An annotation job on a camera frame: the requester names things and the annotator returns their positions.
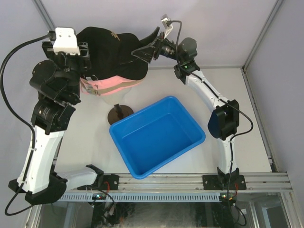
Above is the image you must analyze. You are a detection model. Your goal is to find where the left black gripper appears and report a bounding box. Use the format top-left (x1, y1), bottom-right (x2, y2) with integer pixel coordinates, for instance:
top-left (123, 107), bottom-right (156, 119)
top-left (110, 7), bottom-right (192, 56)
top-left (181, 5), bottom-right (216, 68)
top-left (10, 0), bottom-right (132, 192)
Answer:
top-left (41, 41), bottom-right (90, 102)

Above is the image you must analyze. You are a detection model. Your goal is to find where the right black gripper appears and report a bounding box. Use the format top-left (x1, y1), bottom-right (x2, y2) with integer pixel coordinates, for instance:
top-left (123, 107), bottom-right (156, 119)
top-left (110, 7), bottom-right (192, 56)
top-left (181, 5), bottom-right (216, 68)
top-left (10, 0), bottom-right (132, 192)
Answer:
top-left (131, 28), bottom-right (183, 64)

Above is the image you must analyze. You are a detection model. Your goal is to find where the dark cap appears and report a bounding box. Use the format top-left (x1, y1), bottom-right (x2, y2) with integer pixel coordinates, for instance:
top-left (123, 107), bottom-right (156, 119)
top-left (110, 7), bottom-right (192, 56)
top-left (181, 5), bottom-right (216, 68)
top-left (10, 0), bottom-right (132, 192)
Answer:
top-left (81, 59), bottom-right (148, 81)

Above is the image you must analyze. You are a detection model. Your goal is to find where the beige cap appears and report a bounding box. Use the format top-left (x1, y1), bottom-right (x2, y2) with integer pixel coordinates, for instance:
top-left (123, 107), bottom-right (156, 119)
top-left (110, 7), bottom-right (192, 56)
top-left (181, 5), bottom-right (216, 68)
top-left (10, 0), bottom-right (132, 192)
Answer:
top-left (80, 80), bottom-right (139, 89)

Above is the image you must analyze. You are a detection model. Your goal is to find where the pink baseball cap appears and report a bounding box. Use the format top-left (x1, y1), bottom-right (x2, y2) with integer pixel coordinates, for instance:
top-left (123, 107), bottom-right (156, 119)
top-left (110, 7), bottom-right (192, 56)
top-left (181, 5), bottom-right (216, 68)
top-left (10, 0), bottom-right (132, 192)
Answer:
top-left (80, 87), bottom-right (128, 96)

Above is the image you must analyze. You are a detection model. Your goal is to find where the dark round wooden stand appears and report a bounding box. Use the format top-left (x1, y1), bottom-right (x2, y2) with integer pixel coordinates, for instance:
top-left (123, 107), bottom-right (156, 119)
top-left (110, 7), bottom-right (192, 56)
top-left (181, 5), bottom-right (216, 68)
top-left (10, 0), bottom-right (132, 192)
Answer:
top-left (107, 104), bottom-right (134, 125)

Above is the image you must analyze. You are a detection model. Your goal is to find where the blue plastic bin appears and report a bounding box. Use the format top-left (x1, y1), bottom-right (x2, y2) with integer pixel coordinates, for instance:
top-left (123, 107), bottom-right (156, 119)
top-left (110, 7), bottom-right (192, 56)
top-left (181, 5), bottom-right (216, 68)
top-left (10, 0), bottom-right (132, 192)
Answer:
top-left (109, 96), bottom-right (206, 180)

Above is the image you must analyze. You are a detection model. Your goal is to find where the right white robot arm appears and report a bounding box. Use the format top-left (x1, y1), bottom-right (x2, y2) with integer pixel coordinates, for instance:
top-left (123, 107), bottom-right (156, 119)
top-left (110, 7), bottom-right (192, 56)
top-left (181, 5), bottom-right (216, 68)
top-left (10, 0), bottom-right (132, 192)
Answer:
top-left (132, 28), bottom-right (239, 190)

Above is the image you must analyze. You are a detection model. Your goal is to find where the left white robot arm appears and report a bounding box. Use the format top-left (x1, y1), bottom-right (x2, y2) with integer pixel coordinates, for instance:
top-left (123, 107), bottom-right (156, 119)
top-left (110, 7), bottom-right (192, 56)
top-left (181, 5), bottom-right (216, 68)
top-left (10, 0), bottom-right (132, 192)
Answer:
top-left (9, 41), bottom-right (104, 205)

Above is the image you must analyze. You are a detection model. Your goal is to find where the beige mannequin head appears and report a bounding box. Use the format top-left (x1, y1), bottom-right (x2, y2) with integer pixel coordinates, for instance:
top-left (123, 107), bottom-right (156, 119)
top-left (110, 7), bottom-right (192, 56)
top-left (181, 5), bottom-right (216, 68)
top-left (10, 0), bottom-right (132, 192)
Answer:
top-left (101, 88), bottom-right (131, 105)

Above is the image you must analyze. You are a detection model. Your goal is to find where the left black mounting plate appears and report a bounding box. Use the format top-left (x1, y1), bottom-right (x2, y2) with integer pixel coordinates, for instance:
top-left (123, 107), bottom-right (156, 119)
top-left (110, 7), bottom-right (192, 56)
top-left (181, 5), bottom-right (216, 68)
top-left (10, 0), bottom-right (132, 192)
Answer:
top-left (95, 174), bottom-right (119, 192)

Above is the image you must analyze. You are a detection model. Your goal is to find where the black mounting plate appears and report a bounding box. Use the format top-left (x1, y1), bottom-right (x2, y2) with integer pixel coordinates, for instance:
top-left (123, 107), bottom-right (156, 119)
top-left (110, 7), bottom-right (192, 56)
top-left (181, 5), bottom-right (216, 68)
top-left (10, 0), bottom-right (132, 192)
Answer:
top-left (95, 174), bottom-right (119, 192)
top-left (202, 175), bottom-right (247, 190)

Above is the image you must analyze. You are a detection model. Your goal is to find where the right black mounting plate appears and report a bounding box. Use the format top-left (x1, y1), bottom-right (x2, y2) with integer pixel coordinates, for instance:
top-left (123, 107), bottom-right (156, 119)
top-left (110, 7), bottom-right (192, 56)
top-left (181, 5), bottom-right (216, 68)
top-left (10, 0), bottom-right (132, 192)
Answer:
top-left (202, 175), bottom-right (247, 190)

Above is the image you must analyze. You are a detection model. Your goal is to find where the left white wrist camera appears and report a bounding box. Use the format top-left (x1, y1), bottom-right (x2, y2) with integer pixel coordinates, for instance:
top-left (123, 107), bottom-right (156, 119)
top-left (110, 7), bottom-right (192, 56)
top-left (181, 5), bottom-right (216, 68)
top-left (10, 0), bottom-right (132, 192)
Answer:
top-left (53, 27), bottom-right (80, 56)

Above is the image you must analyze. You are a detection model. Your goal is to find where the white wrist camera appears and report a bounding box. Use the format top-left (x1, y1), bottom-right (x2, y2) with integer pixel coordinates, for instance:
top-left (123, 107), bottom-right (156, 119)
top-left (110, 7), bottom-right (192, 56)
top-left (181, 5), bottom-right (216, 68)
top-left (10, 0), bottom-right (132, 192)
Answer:
top-left (161, 14), bottom-right (173, 38)
top-left (53, 27), bottom-right (80, 56)

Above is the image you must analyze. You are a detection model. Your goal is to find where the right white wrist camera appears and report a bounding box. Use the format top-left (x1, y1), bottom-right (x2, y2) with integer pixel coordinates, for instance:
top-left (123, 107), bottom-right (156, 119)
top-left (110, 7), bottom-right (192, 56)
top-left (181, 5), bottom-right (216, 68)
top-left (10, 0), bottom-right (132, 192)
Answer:
top-left (161, 14), bottom-right (173, 38)

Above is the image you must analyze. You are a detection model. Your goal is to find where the right black camera cable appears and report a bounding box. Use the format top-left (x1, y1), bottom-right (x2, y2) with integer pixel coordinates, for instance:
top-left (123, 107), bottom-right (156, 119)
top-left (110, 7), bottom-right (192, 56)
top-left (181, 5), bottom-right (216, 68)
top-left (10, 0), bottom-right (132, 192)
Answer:
top-left (166, 20), bottom-right (254, 202)

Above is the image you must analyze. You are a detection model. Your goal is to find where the black camera cable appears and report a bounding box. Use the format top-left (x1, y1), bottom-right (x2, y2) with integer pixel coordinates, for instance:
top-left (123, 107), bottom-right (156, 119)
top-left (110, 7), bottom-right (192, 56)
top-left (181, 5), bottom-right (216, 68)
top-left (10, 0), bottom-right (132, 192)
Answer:
top-left (0, 30), bottom-right (57, 216)
top-left (166, 20), bottom-right (254, 202)

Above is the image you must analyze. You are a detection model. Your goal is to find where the left black camera cable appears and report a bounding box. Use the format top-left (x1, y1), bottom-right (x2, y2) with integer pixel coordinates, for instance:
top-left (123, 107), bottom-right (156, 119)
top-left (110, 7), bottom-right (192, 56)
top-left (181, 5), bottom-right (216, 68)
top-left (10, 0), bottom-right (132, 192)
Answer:
top-left (0, 30), bottom-right (57, 216)

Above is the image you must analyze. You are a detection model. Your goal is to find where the aluminium mounting rail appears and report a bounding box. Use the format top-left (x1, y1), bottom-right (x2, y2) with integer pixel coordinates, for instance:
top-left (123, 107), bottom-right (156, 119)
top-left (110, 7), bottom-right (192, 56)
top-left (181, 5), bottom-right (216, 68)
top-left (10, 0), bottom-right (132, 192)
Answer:
top-left (64, 172), bottom-right (293, 191)

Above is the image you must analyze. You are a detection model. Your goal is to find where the perforated grey cable duct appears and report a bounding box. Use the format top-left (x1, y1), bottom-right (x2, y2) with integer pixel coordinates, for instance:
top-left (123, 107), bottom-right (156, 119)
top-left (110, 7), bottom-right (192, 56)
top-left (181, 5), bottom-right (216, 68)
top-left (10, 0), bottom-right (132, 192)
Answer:
top-left (58, 192), bottom-right (220, 202)

